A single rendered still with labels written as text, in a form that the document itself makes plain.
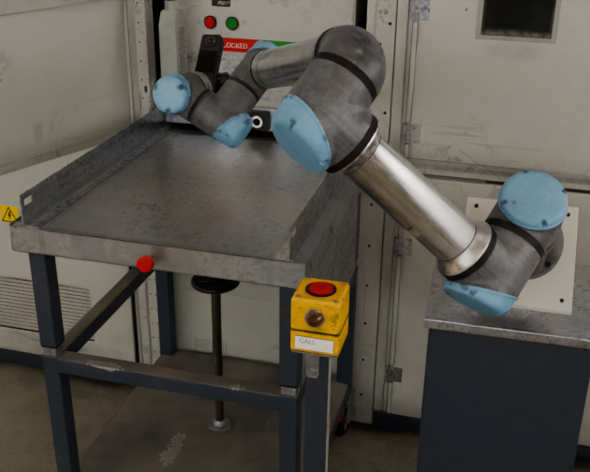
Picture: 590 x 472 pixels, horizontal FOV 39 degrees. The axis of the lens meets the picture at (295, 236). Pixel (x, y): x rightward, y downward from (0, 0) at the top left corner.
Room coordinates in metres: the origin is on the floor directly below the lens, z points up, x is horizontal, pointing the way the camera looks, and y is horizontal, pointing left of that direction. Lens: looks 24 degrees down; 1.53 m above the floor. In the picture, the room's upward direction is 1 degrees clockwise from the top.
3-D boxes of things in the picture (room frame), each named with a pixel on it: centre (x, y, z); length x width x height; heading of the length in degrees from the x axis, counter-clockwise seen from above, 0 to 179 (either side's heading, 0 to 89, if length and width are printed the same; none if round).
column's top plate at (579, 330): (1.47, -0.43, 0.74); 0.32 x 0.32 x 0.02; 77
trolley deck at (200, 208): (1.79, 0.19, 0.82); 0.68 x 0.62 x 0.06; 165
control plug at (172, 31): (2.15, 0.32, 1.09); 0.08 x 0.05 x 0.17; 165
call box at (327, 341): (1.18, -0.04, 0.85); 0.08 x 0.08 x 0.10; 75
